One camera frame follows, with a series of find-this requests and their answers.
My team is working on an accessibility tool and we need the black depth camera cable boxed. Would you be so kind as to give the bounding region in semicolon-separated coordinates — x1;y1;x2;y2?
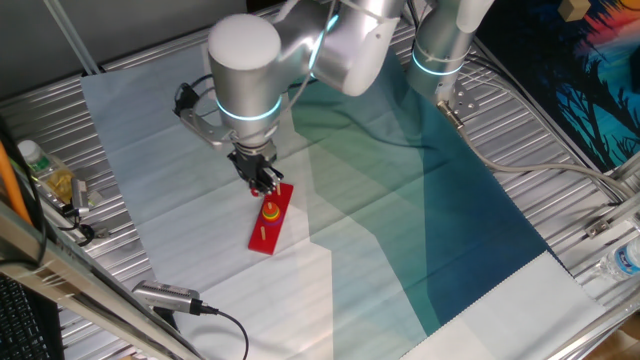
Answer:
197;299;250;360

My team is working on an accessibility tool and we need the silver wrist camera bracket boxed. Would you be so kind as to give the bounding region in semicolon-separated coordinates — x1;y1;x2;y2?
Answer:
178;110;236;151

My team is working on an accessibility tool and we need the blue green white tablecloth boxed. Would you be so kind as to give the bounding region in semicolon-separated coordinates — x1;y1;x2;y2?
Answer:
79;14;609;360

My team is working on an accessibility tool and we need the aluminium frame beam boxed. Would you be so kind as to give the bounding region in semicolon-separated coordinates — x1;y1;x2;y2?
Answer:
0;197;206;360

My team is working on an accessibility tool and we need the aluminium frame post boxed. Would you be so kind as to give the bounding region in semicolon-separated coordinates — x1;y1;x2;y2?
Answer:
42;0;101;76

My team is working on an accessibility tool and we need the colourful sunset poster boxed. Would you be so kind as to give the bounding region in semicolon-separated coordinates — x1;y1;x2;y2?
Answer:
472;0;640;174

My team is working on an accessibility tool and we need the yellow oil bottle green label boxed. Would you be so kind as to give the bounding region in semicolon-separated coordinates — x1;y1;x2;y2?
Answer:
17;139;76;205

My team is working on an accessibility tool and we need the wooden block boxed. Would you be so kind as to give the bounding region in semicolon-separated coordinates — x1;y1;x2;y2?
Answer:
558;0;592;23

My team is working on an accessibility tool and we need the orange pole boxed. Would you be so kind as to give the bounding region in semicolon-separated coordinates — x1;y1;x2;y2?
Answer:
0;139;32;226

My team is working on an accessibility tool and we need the black keyboard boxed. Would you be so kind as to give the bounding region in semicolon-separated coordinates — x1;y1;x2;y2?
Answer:
0;274;64;360

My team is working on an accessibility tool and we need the robot base cable bundle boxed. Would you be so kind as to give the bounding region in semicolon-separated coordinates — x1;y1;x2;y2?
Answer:
462;37;626;206

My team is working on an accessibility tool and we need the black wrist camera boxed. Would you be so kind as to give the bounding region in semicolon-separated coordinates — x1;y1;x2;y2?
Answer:
173;84;199;117

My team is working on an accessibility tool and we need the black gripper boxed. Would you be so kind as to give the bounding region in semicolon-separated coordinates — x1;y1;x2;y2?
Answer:
227;152;285;196

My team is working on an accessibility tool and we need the red Hanoi base board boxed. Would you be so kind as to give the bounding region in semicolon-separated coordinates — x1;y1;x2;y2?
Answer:
247;182;295;256

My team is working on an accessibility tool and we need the grey cable conduit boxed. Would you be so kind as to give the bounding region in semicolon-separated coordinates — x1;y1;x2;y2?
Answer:
437;99;634;199

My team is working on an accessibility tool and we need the small silver camera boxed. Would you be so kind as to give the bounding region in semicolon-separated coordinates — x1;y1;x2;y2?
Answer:
69;177;91;217

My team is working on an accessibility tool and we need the silver depth camera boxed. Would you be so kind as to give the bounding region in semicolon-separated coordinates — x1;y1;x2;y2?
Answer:
131;279;204;317

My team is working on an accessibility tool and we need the clear water bottle blue label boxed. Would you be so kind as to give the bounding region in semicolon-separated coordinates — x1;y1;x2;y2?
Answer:
592;234;640;284

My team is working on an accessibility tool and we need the aluminium profile rail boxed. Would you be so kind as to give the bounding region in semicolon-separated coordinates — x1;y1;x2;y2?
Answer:
582;149;640;241

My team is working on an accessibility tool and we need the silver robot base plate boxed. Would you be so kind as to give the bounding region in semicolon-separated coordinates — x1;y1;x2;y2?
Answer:
434;79;481;124

